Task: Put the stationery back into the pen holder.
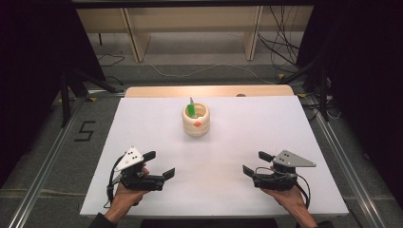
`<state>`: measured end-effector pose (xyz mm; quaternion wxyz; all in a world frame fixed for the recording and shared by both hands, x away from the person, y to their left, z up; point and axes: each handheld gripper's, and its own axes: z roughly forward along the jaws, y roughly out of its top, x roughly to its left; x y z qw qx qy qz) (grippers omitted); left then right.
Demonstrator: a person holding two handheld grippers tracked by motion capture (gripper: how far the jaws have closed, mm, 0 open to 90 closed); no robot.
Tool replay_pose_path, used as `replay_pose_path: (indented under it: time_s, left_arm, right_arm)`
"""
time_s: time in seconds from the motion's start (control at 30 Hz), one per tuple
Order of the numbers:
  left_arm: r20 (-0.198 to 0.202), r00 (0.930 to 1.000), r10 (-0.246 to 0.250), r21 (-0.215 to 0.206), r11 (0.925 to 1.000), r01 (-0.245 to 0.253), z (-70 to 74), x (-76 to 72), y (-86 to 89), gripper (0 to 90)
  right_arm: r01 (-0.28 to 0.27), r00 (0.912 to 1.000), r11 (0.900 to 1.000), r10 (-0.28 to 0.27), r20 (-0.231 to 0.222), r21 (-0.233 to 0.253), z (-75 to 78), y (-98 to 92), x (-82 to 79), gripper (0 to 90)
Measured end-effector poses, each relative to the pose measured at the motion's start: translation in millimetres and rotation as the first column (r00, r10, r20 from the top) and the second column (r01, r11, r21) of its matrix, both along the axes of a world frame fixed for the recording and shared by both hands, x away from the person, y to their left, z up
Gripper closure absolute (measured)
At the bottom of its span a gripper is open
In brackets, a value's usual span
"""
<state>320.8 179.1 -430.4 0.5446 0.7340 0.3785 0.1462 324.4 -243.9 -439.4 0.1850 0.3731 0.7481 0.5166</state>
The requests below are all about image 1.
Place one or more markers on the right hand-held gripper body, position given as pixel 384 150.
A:
pixel 290 161

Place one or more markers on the cream ribbed pen holder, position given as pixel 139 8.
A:
pixel 195 122

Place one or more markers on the black tripod stand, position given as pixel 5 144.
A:
pixel 65 104

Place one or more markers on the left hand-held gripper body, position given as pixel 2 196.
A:
pixel 130 159

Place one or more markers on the person's dark clothing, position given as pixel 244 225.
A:
pixel 209 223

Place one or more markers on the white board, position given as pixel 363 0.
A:
pixel 221 158

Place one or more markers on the green highlighter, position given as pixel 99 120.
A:
pixel 191 110

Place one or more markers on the person's left hand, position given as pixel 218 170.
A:
pixel 125 199

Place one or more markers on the wooden table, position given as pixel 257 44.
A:
pixel 177 91

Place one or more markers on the person's right hand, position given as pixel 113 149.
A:
pixel 288 199

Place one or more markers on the dark curtain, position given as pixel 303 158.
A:
pixel 31 79
pixel 370 79

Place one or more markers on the light wooden desk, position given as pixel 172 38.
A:
pixel 190 19

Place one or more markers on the clear ballpoint pen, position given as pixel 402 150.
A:
pixel 191 100

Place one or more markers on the black metal stand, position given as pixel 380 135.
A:
pixel 323 95

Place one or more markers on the aluminium floor rail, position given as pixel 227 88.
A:
pixel 348 177
pixel 41 177

